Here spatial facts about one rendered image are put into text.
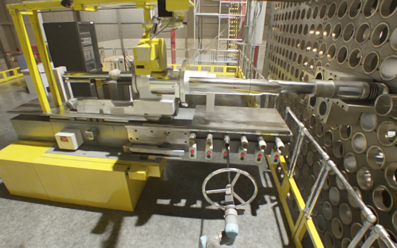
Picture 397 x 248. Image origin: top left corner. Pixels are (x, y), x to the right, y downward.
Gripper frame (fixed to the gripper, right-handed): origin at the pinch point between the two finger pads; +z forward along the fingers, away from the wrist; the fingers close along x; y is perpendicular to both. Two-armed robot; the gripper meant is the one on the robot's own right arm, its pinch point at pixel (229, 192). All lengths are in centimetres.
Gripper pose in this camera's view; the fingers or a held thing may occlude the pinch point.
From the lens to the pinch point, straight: 144.5
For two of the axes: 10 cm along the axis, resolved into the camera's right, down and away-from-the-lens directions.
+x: 2.2, 8.8, 4.2
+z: 0.9, -4.5, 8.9
